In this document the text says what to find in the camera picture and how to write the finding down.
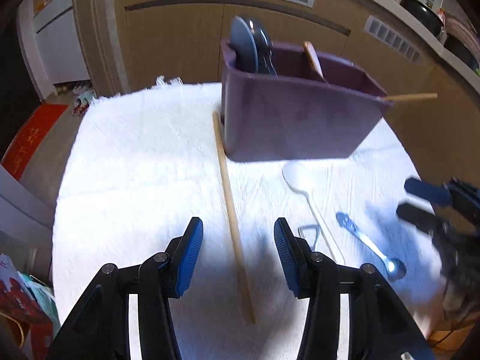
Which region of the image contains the metal spoon smiley handle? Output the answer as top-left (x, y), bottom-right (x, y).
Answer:
top-left (335, 211), bottom-right (407, 282)

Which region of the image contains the wooden chopstick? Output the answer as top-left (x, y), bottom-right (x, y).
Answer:
top-left (212, 111), bottom-right (256, 324)

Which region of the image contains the white plastic ladle spoon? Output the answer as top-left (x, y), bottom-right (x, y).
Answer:
top-left (281, 162), bottom-right (345, 265)

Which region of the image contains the black spatula wooden handle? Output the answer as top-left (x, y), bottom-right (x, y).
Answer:
top-left (381, 93), bottom-right (438, 102)

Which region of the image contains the brown wooden spoon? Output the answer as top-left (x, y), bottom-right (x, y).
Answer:
top-left (303, 41), bottom-right (326, 83)

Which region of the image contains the black plastic spoon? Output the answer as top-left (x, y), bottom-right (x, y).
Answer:
top-left (248, 18), bottom-right (277, 76)

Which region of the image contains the blue grey plastic spoon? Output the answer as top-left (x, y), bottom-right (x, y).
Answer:
top-left (229, 16), bottom-right (259, 73)

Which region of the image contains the white textured table cloth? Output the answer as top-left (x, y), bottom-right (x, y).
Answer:
top-left (53, 84), bottom-right (444, 359)

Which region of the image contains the dark purple utensil caddy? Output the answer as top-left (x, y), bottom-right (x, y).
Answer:
top-left (220, 40), bottom-right (393, 163)

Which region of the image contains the teal plastic bag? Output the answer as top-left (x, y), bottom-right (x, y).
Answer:
top-left (19, 273), bottom-right (61, 336)

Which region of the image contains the pink striped bowl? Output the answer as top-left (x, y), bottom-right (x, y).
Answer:
top-left (445, 12), bottom-right (479, 54)

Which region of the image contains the black cooking pot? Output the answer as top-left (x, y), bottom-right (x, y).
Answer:
top-left (400, 0), bottom-right (444, 38)

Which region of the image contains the pair of slippers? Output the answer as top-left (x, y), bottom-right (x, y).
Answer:
top-left (72, 89), bottom-right (96, 117)

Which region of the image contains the red yellow gift bag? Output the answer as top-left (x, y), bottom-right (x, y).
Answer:
top-left (0, 253), bottom-right (53, 359)

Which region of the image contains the red door mat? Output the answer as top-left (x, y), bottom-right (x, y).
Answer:
top-left (1, 102), bottom-right (68, 180)

